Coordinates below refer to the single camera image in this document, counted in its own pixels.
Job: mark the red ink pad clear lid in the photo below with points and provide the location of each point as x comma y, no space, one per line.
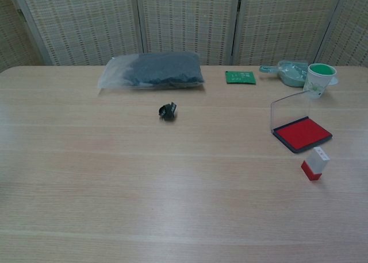
300,133

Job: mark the pale green dustpan set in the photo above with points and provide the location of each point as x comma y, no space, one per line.
290,73

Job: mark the red and white stamp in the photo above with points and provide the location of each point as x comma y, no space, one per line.
316,164

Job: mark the plastic bag with black garment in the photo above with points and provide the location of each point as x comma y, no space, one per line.
161,72

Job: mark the green circuit board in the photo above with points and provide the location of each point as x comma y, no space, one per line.
240,77

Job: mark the paper cup green inside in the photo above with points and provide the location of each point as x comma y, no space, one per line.
317,82

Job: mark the woven folding screen panel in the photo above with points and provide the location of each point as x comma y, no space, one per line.
86,24
287,21
350,24
187,19
14,39

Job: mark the small black clip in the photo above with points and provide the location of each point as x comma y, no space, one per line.
167,112

